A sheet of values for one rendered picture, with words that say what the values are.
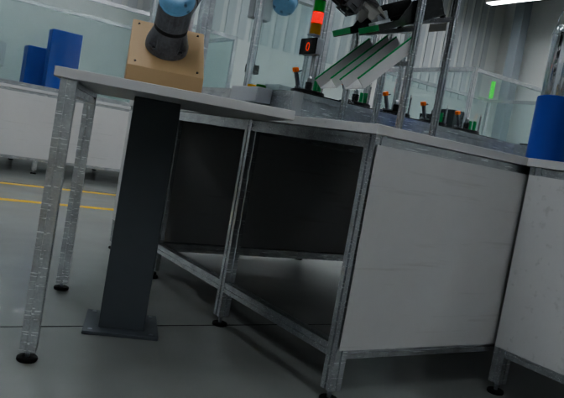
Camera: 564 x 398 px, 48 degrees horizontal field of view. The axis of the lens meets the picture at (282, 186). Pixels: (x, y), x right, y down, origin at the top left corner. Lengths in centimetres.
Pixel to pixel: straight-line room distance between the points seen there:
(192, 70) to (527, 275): 137
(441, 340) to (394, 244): 44
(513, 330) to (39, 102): 583
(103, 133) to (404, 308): 576
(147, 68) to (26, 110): 509
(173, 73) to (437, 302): 119
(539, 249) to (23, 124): 585
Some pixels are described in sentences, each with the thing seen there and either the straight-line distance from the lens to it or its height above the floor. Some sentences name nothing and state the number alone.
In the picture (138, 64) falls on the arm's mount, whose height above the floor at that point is 94.
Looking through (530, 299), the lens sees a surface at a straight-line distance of 240.
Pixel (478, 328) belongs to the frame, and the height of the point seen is 23.
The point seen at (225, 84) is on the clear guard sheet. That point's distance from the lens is 396.
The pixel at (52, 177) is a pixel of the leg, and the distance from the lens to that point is 193.
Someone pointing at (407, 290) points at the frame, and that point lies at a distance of 211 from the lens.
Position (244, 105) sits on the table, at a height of 85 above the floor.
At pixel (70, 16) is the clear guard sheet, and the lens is 743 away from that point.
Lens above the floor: 74
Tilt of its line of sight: 3 degrees down
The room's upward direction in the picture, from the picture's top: 10 degrees clockwise
